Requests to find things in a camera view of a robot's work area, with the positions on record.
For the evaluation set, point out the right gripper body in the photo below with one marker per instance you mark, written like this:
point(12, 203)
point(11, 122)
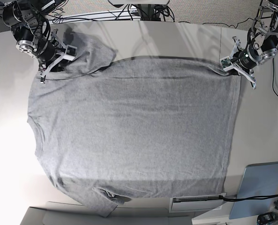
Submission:
point(47, 52)

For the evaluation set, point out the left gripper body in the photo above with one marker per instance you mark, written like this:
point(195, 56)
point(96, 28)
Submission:
point(244, 58)

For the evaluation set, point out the grey T-shirt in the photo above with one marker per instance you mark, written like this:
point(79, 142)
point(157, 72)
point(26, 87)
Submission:
point(143, 127)

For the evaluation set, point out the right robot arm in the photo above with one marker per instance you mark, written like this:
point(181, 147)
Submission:
point(24, 21)

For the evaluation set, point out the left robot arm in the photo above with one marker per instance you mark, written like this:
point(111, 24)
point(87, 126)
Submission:
point(262, 37)

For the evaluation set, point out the blue-grey laptop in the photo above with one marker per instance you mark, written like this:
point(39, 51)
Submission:
point(258, 180)

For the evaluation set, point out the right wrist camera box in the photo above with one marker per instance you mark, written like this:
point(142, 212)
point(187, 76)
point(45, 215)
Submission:
point(70, 52)

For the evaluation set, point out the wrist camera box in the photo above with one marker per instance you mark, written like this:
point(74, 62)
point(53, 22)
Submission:
point(226, 63)
point(70, 52)

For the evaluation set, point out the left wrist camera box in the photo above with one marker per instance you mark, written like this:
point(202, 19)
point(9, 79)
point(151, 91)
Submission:
point(226, 63)

